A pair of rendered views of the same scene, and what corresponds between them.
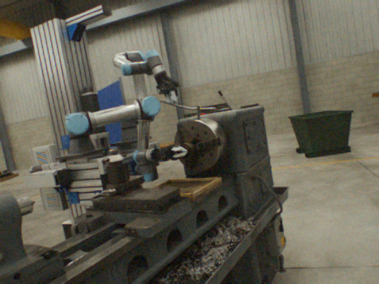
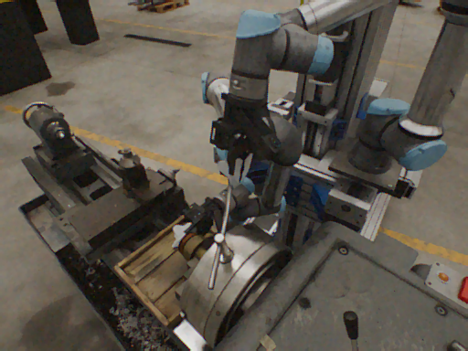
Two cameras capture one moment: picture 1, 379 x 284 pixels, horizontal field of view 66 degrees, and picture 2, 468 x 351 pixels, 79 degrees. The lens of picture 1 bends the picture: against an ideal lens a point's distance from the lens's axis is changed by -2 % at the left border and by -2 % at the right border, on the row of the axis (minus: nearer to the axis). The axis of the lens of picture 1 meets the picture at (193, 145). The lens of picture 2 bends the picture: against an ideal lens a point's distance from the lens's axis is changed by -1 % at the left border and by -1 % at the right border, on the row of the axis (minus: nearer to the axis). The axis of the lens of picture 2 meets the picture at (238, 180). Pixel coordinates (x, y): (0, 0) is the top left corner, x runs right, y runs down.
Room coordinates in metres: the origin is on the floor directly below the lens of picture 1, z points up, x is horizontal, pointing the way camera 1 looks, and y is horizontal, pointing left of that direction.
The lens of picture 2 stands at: (1.88, -0.42, 1.81)
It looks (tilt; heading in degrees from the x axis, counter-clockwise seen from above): 43 degrees down; 99
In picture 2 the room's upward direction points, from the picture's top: straight up
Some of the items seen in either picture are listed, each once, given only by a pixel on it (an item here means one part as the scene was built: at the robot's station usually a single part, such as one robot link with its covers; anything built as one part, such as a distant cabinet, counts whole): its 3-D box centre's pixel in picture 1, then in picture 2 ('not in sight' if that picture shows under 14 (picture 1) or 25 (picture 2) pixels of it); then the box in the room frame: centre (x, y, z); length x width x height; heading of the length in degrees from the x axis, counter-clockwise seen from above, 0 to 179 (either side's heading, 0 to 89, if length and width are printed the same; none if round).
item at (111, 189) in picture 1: (124, 186); (142, 188); (1.37, 0.35, 0.99); 0.20 x 0.10 x 0.05; 147
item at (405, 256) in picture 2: not in sight; (390, 254); (2.17, 0.00, 1.24); 0.09 x 0.08 x 0.03; 147
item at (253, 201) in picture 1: (238, 220); not in sight; (2.16, -0.24, 0.43); 0.60 x 0.48 x 0.86; 147
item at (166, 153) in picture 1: (162, 154); (204, 215); (1.68, 0.18, 1.08); 0.12 x 0.09 x 0.08; 57
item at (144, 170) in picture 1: (145, 172); (242, 209); (1.79, 0.31, 0.98); 0.11 x 0.08 x 0.11; 21
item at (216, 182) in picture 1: (180, 188); (180, 261); (1.59, 0.11, 0.89); 0.36 x 0.30 x 0.04; 57
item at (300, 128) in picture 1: (319, 133); not in sight; (6.33, -2.73, 0.43); 1.34 x 0.94 x 0.85; 175
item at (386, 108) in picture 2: (128, 117); (386, 121); (2.23, 0.45, 1.33); 0.13 x 0.12 x 0.14; 112
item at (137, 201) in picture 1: (132, 198); (127, 201); (1.31, 0.31, 0.95); 0.43 x 0.17 x 0.05; 57
